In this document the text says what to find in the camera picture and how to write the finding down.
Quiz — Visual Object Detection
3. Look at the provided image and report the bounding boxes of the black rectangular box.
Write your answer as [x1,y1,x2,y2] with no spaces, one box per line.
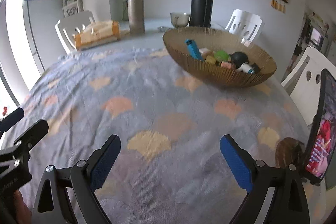
[248,64,261,74]

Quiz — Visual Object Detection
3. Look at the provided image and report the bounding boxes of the pink rectangular box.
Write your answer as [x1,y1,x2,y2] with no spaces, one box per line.
[220,61,236,71]

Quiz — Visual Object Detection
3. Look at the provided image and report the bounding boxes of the black helmet figurine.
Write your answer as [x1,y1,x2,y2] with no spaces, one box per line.
[230,52,249,71]

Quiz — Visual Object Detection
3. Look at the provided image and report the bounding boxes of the green translucent leaf toy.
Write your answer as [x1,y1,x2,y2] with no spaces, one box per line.
[214,50,231,63]

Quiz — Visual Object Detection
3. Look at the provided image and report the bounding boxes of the blue lighter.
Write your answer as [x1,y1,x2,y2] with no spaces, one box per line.
[185,39,204,61]

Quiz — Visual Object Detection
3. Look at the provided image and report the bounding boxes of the white power adapter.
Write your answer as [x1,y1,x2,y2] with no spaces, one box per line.
[199,48,214,58]

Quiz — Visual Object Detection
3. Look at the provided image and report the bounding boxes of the person left hand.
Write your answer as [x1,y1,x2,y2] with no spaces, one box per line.
[13,190,31,224]

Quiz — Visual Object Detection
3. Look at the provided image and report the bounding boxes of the round wooden phone stand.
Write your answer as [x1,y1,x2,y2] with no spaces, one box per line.
[275,137,305,170]

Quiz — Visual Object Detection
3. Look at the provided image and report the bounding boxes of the smartphone on stand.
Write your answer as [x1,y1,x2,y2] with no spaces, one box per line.
[302,69,335,185]

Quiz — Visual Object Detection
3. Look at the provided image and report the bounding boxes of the floral patterned tablecloth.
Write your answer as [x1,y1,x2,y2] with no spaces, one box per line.
[15,50,308,223]

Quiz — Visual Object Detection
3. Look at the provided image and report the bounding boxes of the white chair near right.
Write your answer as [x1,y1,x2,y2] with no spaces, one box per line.
[281,47,335,125]

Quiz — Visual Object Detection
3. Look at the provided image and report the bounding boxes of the white chair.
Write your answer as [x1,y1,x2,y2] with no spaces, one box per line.
[55,10,95,54]
[225,9,264,42]
[281,47,335,125]

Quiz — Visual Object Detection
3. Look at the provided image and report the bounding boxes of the orange tissue pack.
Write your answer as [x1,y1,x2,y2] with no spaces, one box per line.
[73,20,121,50]

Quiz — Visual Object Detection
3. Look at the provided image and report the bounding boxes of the white chair far left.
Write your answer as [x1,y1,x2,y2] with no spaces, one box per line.
[55,10,95,54]

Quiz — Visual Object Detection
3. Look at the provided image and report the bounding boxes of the brown ribbed glass bowl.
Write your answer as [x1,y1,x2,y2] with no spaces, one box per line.
[163,27,277,88]

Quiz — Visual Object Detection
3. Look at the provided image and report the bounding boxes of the metal ashtray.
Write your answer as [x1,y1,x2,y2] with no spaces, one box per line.
[158,26,173,32]

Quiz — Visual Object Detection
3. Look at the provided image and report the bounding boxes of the champagne gold thermos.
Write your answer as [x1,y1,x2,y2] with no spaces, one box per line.
[127,0,145,34]

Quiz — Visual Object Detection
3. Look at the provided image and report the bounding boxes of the white chair far right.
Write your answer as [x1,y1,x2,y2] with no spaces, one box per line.
[225,9,264,42]

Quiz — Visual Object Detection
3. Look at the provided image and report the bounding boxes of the yellow wall ornaments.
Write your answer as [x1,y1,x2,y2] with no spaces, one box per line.
[270,0,286,13]

